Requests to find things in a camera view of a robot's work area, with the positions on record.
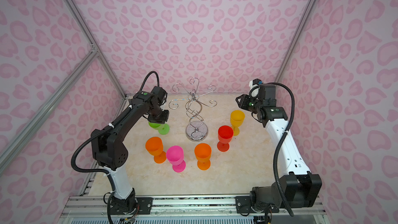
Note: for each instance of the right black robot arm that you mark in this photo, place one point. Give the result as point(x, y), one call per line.
point(295, 186)

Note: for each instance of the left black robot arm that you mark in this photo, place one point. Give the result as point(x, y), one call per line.
point(110, 152)

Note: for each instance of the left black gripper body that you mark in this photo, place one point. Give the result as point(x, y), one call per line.
point(161, 117)

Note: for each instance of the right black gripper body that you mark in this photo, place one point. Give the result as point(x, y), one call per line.
point(250, 104)

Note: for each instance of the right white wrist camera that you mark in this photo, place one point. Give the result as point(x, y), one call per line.
point(254, 88)

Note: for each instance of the green wine glass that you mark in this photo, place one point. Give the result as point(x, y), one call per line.
point(163, 129)

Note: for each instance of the yellow wine glass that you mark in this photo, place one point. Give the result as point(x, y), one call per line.
point(236, 119)

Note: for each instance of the red wine glass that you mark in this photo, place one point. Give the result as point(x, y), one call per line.
point(225, 135)

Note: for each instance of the orange wine glass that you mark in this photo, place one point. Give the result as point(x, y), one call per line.
point(203, 154)
point(155, 147)

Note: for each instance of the pink wine glass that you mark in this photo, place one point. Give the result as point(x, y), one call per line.
point(175, 156)

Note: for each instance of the chrome wire glass rack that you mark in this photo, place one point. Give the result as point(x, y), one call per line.
point(196, 130)

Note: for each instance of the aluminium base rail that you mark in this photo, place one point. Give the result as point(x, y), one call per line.
point(188, 209)

